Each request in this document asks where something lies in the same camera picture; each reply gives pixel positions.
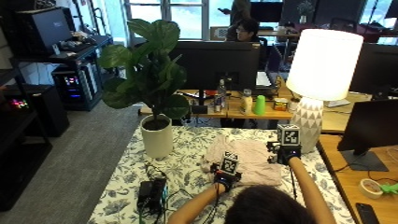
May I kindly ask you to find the person's right hand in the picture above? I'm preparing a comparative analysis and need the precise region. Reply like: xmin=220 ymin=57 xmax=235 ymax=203
xmin=266 ymin=140 xmax=303 ymax=166

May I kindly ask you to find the person's left hand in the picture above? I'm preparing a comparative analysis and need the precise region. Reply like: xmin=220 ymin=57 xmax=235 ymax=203
xmin=208 ymin=161 xmax=243 ymax=193

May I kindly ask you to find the pale pink garment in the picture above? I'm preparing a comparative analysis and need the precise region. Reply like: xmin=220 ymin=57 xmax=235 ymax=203
xmin=199 ymin=133 xmax=283 ymax=187

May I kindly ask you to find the white marker cube left glove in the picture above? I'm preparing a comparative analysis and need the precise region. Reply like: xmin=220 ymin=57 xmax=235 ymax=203
xmin=219 ymin=151 xmax=239 ymax=175

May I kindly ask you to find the white marker cube glove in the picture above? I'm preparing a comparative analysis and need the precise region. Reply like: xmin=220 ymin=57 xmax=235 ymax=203
xmin=219 ymin=151 xmax=239 ymax=175
xmin=275 ymin=123 xmax=300 ymax=147

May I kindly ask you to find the white marker cube right glove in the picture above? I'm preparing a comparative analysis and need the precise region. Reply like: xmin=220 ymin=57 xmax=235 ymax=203
xmin=275 ymin=123 xmax=300 ymax=147

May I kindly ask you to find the white patterned lamp base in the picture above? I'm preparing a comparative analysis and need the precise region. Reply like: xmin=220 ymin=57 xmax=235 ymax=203
xmin=288 ymin=96 xmax=324 ymax=155

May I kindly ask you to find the floral blue white tablecloth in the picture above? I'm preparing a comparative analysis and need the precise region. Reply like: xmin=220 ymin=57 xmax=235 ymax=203
xmin=86 ymin=125 xmax=355 ymax=224

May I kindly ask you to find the the person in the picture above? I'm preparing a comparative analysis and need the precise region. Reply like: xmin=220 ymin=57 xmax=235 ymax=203
xmin=222 ymin=184 xmax=306 ymax=224

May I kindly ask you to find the yellow small box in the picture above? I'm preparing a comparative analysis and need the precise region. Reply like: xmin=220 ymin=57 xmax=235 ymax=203
xmin=272 ymin=97 xmax=290 ymax=112

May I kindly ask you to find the green plastic cup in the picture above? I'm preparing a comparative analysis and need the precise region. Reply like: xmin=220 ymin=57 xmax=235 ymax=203
xmin=252 ymin=94 xmax=267 ymax=117

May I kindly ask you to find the wooden desk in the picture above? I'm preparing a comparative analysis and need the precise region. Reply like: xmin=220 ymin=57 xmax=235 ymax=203
xmin=138 ymin=81 xmax=373 ymax=134

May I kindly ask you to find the white plant pot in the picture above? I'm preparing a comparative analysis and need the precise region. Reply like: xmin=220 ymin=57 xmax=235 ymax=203
xmin=139 ymin=113 xmax=174 ymax=160

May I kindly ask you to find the black monitor on wooden desk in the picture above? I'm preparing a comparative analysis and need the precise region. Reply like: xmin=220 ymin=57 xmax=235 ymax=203
xmin=335 ymin=98 xmax=398 ymax=173

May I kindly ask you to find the drink can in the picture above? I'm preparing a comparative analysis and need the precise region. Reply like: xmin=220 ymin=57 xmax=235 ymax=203
xmin=212 ymin=93 xmax=223 ymax=114

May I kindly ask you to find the roll of beige tape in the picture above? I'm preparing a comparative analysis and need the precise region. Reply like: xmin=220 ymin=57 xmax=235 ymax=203
xmin=357 ymin=178 xmax=385 ymax=200

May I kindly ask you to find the clear water bottle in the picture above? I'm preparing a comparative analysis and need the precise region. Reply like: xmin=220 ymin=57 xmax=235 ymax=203
xmin=215 ymin=78 xmax=228 ymax=110

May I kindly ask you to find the green plastic toy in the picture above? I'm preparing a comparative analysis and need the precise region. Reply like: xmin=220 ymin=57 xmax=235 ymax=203
xmin=379 ymin=182 xmax=398 ymax=195

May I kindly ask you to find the black smartphone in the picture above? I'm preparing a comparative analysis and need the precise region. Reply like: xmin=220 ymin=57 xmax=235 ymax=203
xmin=353 ymin=203 xmax=380 ymax=224

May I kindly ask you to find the white lamp shade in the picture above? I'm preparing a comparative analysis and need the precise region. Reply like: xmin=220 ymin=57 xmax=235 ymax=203
xmin=284 ymin=28 xmax=364 ymax=102

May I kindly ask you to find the black computer monitor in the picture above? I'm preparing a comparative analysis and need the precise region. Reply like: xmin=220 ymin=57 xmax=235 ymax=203
xmin=167 ymin=40 xmax=262 ymax=106

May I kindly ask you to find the large leafy green plant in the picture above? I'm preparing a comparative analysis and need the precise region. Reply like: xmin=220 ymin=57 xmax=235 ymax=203
xmin=97 ymin=18 xmax=191 ymax=123

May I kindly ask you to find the black computer tower with lights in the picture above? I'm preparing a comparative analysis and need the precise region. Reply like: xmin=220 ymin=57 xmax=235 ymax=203
xmin=50 ymin=62 xmax=103 ymax=112

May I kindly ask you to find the black cabinet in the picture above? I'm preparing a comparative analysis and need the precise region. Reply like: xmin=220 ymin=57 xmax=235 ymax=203
xmin=2 ymin=83 xmax=70 ymax=138

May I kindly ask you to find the black shelf unit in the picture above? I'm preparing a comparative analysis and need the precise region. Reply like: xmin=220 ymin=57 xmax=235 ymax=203
xmin=9 ymin=35 xmax=114 ymax=112

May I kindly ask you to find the black box on shelf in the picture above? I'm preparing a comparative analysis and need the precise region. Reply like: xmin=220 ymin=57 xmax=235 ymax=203
xmin=10 ymin=7 xmax=77 ymax=58

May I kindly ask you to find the black power box with cables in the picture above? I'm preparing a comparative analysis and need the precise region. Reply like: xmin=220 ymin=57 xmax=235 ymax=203
xmin=135 ymin=176 xmax=168 ymax=216

